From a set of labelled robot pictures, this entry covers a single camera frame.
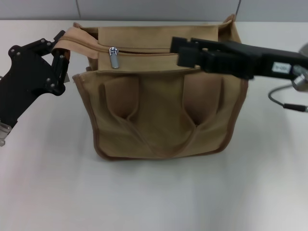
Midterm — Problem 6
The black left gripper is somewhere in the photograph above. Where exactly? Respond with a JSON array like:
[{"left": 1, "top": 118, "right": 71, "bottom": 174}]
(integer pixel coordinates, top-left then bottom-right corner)
[{"left": 0, "top": 30, "right": 71, "bottom": 128}]

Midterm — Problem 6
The silver metal zipper pull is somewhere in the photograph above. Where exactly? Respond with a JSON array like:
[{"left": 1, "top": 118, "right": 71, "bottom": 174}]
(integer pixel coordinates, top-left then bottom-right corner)
[{"left": 109, "top": 47, "right": 120, "bottom": 70}]

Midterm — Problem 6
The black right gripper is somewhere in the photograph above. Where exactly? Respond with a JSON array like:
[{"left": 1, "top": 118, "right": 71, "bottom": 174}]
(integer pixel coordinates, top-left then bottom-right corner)
[{"left": 177, "top": 40, "right": 301, "bottom": 80}]

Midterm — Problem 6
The right gripper cable with plug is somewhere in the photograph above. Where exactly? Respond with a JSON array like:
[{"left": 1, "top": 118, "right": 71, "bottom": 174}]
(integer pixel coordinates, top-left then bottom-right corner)
[{"left": 268, "top": 83, "right": 308, "bottom": 113}]

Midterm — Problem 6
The khaki canvas food bag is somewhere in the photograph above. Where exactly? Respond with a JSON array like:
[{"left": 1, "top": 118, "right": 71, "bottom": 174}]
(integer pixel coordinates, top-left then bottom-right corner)
[{"left": 51, "top": 13, "right": 248, "bottom": 161}]

